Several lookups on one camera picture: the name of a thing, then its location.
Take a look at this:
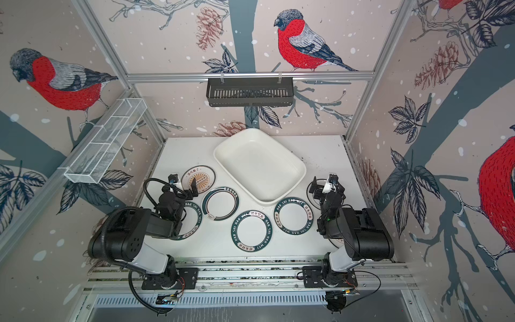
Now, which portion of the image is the orange sunburst plate left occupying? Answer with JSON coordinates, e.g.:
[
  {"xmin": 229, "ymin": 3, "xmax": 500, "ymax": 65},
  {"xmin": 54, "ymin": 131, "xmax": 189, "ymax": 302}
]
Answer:
[{"xmin": 181, "ymin": 165, "xmax": 216, "ymax": 194}]

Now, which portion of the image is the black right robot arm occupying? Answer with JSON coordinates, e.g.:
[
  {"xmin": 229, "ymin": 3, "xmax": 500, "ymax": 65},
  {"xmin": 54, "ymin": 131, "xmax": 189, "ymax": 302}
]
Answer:
[{"xmin": 308, "ymin": 175, "xmax": 394, "ymax": 275}]

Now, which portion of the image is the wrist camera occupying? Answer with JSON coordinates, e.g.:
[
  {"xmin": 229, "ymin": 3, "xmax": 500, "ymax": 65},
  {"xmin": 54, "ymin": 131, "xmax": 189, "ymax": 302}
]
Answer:
[
  {"xmin": 168, "ymin": 174, "xmax": 180, "ymax": 185},
  {"xmin": 323, "ymin": 174, "xmax": 339, "ymax": 194}
]

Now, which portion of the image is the aluminium rail base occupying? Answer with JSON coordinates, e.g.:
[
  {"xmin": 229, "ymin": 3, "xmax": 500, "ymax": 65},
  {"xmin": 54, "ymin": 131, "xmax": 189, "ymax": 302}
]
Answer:
[{"xmin": 82, "ymin": 257, "xmax": 419, "ymax": 295}]

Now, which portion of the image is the white mesh wall shelf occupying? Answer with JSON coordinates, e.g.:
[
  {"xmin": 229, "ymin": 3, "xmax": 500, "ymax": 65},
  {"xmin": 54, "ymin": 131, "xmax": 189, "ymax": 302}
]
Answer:
[{"xmin": 64, "ymin": 98, "xmax": 147, "ymax": 184}]

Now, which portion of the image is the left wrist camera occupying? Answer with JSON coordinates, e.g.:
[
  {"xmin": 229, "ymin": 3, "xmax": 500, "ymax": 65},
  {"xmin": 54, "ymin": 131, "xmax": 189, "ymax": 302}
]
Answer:
[{"xmin": 168, "ymin": 174, "xmax": 180, "ymax": 185}]

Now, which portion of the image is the green rim plate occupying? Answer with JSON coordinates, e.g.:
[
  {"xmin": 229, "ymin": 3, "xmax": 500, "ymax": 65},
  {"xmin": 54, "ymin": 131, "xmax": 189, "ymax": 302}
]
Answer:
[
  {"xmin": 202, "ymin": 186, "xmax": 240, "ymax": 221},
  {"xmin": 231, "ymin": 210, "xmax": 273, "ymax": 252},
  {"xmin": 274, "ymin": 197, "xmax": 314, "ymax": 236},
  {"xmin": 172, "ymin": 201, "xmax": 203, "ymax": 241}
]

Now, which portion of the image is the horizontal aluminium crossbar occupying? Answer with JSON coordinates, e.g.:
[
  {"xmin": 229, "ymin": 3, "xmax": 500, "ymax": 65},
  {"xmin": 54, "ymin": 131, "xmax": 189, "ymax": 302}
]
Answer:
[{"xmin": 126, "ymin": 71, "xmax": 376, "ymax": 84}]

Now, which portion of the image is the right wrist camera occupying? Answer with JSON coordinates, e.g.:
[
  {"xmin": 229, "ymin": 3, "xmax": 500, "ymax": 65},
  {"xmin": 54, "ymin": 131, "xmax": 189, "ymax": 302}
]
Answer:
[{"xmin": 323, "ymin": 174, "xmax": 339, "ymax": 194}]

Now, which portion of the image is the green rim plate front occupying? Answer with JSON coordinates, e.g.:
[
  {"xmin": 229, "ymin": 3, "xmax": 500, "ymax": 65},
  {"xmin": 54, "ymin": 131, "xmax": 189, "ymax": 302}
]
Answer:
[{"xmin": 231, "ymin": 210, "xmax": 273, "ymax": 252}]

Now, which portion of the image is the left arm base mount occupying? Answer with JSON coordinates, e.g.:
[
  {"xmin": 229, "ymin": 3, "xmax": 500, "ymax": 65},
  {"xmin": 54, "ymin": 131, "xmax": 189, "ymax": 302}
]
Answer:
[{"xmin": 142, "ymin": 268, "xmax": 199, "ymax": 291}]

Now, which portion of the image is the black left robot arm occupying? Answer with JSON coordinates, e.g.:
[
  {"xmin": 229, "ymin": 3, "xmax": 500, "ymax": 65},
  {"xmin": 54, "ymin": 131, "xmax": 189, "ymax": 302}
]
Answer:
[{"xmin": 87, "ymin": 177, "xmax": 198, "ymax": 275}]

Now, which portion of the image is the black hanging wire basket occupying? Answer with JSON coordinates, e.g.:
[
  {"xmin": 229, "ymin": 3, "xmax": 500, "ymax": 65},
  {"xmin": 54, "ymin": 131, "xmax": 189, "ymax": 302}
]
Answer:
[{"xmin": 206, "ymin": 77, "xmax": 295, "ymax": 107}]

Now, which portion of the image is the white plastic bin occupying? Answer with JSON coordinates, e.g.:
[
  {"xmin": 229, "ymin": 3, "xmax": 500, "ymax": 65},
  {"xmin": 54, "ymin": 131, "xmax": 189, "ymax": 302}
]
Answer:
[{"xmin": 213, "ymin": 128, "xmax": 307, "ymax": 205}]

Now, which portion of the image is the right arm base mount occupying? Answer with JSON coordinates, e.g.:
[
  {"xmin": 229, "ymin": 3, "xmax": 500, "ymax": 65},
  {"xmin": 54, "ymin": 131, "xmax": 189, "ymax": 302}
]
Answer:
[{"xmin": 301, "ymin": 266, "xmax": 358, "ymax": 288}]

